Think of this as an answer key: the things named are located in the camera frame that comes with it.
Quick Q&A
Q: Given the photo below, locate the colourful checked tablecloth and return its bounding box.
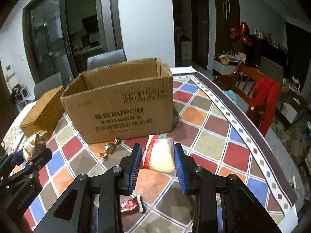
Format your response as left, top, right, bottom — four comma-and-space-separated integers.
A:
15, 74, 298, 233

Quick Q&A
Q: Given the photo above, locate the white red snack packet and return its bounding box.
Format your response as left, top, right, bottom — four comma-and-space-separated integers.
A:
143, 135, 176, 176

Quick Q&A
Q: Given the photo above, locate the beige snack packet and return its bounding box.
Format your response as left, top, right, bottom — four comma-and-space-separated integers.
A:
22, 130, 48, 162

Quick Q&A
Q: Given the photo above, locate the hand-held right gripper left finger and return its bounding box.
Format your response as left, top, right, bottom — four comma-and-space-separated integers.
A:
33, 144, 142, 233

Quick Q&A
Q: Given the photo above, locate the black range hood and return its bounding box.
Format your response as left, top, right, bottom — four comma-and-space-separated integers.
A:
81, 15, 96, 36

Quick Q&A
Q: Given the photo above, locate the white low cabinet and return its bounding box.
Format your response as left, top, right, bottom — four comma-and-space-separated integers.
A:
212, 58, 240, 76

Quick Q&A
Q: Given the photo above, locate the floral patterned placemat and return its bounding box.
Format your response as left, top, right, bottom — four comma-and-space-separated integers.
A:
3, 126, 27, 151

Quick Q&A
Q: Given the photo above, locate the tall wooden cabinet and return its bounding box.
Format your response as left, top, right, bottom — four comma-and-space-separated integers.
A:
214, 0, 240, 56

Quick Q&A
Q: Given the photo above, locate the white bag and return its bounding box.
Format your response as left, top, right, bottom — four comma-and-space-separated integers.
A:
181, 41, 192, 61

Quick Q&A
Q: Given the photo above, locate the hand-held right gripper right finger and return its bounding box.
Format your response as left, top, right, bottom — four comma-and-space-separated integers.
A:
173, 143, 282, 233

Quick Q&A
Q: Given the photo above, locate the woven wicker basket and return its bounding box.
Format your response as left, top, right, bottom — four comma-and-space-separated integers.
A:
19, 86, 65, 140

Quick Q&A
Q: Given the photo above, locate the wooden chair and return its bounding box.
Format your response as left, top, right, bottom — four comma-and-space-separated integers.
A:
215, 62, 268, 130

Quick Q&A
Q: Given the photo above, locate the teal cloth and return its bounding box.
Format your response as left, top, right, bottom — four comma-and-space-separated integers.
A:
224, 90, 237, 105

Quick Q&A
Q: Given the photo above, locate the brown cardboard box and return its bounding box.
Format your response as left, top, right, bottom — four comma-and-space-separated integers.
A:
60, 58, 174, 144

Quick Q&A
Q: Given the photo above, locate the glass sliding door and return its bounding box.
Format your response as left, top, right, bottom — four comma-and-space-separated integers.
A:
23, 0, 76, 83

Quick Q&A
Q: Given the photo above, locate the dark interior door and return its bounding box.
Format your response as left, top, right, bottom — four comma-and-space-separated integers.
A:
191, 0, 210, 71

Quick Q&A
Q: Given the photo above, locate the red brown wrapped candy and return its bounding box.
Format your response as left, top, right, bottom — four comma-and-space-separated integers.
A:
120, 195, 146, 217

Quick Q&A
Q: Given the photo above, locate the white cat figurine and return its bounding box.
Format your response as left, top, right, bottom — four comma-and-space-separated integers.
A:
292, 76, 302, 93

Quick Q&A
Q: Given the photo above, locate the red foil balloon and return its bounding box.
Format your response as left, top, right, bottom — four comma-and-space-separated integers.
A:
230, 22, 252, 46

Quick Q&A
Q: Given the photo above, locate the silver refrigerator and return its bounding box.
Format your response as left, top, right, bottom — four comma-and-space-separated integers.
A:
95, 0, 122, 54

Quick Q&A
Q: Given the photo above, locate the gold brown wrapped candy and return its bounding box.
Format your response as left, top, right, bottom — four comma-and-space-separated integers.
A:
100, 137, 120, 159

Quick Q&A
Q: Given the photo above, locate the red garment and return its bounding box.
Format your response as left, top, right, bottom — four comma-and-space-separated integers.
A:
245, 76, 280, 136

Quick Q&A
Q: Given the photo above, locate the dark sideboard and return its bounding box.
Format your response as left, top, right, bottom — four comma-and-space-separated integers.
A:
250, 34, 289, 66

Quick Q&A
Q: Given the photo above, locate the dark coffee table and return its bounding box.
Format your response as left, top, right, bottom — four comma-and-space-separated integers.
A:
277, 85, 309, 124

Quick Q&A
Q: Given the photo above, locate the grey dining chair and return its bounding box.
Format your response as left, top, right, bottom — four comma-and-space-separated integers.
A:
260, 56, 284, 85
34, 73, 63, 100
87, 49, 127, 71

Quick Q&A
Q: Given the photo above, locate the white shelf with toys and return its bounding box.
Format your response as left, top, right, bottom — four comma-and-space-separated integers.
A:
11, 84, 34, 110

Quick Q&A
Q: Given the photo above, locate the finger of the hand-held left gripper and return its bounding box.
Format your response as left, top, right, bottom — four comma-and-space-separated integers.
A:
0, 150, 25, 180
23, 148, 52, 175

